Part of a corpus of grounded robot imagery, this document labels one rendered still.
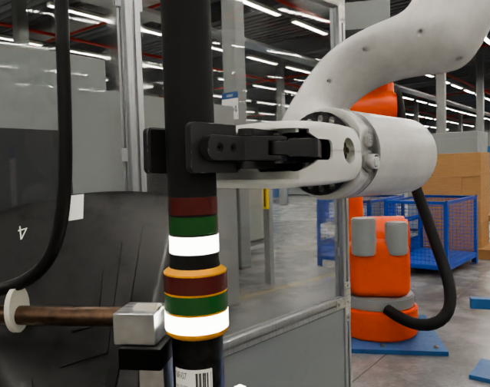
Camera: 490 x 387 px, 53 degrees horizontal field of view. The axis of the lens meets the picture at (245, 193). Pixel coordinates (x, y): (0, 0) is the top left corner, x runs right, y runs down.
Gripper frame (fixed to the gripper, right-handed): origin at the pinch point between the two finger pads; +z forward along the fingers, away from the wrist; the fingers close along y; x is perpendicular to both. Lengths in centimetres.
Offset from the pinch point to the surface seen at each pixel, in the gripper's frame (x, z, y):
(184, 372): -14.7, 1.4, -0.8
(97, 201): -4.2, -3.3, 18.1
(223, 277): -8.6, -0.9, -2.3
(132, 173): -1, -42, 70
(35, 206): -4.6, 1.2, 21.9
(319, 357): -63, -113, 70
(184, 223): -4.9, 1.4, -1.0
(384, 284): -93, -341, 168
